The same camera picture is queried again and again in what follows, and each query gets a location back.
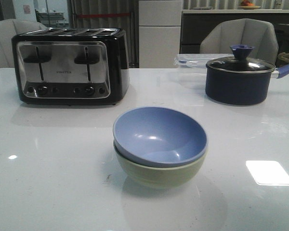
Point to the green bowl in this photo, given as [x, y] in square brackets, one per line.
[160, 177]

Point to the fruit plate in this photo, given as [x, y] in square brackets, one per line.
[248, 5]

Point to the glass pot lid blue knob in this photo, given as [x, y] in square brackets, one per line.
[240, 62]

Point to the grey chair right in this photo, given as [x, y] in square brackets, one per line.
[259, 34]

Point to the black chrome four-slot toaster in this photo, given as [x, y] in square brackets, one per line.
[71, 66]

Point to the dark wood counter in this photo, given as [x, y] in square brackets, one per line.
[197, 24]

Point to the grey chair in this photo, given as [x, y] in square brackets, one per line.
[8, 29]
[259, 34]

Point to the clear plastic food container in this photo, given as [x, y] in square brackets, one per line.
[192, 68]

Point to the dark blue saucepan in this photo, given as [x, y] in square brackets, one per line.
[240, 88]

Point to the grey chair left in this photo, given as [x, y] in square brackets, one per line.
[8, 29]

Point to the white cabinet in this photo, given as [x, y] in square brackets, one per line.
[159, 32]

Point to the blue bowl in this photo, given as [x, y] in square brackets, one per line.
[159, 137]

